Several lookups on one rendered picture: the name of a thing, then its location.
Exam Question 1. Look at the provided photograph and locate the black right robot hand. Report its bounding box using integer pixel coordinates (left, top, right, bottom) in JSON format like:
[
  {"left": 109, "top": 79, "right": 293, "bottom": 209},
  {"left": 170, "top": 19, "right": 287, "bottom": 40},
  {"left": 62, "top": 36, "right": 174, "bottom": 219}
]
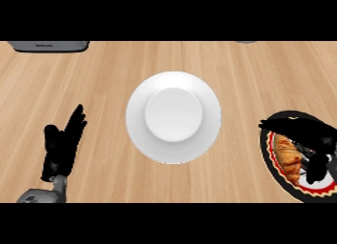
[{"left": 258, "top": 117, "right": 337, "bottom": 185}]

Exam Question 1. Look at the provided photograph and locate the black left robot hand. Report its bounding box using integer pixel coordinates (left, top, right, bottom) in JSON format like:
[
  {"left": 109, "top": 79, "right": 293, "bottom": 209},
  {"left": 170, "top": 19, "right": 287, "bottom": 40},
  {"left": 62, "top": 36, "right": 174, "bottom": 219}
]
[{"left": 40, "top": 103, "right": 89, "bottom": 183}]

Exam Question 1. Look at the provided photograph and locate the golden brown croissant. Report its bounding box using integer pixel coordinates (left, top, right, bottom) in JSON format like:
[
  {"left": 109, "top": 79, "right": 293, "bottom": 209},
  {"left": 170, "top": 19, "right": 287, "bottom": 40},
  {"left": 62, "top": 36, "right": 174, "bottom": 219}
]
[{"left": 273, "top": 132, "right": 304, "bottom": 187}]

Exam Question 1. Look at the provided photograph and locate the black and red patterned plate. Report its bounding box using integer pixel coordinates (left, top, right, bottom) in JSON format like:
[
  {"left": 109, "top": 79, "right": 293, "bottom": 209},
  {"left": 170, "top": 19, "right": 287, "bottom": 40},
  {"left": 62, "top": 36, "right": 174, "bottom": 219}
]
[{"left": 259, "top": 110, "right": 337, "bottom": 204}]

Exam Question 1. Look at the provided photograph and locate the white plate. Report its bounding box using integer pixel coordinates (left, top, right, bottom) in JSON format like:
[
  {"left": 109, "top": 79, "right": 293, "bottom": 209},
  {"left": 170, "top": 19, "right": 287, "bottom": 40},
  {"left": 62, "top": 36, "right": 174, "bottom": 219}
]
[{"left": 125, "top": 71, "right": 224, "bottom": 165}]

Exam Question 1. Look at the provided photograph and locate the dark grey appliance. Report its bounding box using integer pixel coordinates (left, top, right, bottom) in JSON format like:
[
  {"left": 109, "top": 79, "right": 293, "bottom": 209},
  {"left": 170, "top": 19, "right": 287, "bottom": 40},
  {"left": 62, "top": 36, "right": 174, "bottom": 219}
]
[{"left": 8, "top": 41, "right": 91, "bottom": 53}]

